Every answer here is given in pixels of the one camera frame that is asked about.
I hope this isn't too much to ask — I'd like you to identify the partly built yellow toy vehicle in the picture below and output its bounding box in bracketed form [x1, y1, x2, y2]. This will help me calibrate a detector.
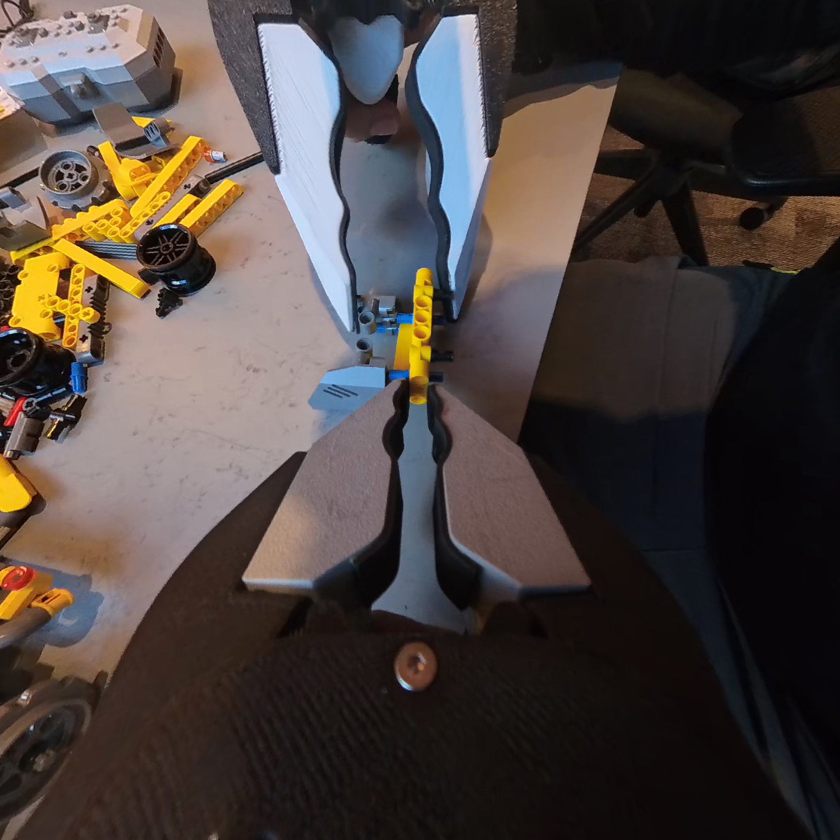
[0, 560, 110, 809]

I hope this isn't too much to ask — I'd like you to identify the grey toy wheel hub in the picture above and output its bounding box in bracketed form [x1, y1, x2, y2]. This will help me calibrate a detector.
[37, 148, 104, 211]

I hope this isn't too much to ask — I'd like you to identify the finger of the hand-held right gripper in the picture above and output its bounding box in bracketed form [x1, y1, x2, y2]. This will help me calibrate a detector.
[404, 12, 494, 324]
[256, 18, 360, 333]

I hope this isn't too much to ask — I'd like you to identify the black mesh office chair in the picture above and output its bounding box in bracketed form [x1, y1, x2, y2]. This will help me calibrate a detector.
[573, 64, 840, 268]

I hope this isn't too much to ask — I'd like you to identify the dark grey wedge brick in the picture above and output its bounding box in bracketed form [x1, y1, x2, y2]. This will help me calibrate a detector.
[356, 294, 403, 333]

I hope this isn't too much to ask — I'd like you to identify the grey striped wedge brick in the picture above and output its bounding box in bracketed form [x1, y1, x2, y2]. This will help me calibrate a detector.
[308, 336, 389, 416]

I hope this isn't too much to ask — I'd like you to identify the person's right hand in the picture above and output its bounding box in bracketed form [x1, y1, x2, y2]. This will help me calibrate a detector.
[344, 97, 401, 147]

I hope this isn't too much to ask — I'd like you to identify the grey toy battery box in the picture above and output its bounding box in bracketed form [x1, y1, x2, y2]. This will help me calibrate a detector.
[0, 2, 179, 130]

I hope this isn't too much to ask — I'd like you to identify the pile of loose toy bricks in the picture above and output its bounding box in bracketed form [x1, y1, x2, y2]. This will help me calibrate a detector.
[0, 98, 265, 519]

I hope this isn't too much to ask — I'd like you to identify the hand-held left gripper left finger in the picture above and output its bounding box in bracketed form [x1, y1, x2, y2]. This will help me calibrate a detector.
[241, 381, 406, 598]

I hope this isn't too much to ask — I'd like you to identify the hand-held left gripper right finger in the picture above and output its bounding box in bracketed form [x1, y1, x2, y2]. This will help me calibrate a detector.
[428, 386, 593, 610]

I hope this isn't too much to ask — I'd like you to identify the yellow rounded toy panel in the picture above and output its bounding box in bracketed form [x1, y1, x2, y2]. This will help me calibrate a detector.
[0, 455, 40, 515]

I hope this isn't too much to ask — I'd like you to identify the black toy wheel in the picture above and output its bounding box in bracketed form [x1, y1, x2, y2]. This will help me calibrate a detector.
[134, 222, 217, 294]
[0, 327, 77, 396]

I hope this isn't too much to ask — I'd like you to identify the grey desk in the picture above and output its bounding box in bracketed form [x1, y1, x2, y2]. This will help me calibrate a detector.
[0, 0, 622, 840]

